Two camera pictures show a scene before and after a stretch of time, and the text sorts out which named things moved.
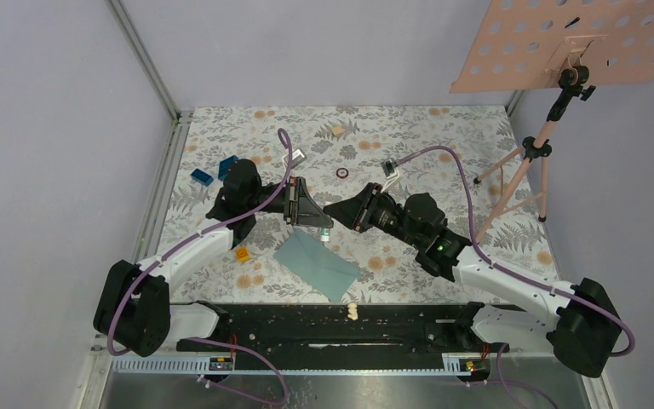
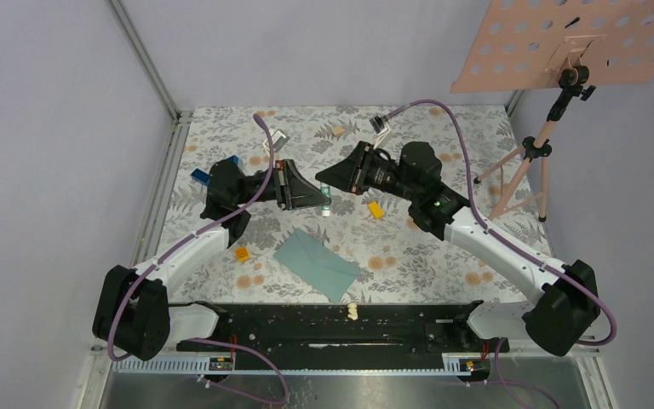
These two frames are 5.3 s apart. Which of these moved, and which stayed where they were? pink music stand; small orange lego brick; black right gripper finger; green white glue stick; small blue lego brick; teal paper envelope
Moved: green white glue stick; black right gripper finger
Stayed: pink music stand; small blue lego brick; small orange lego brick; teal paper envelope
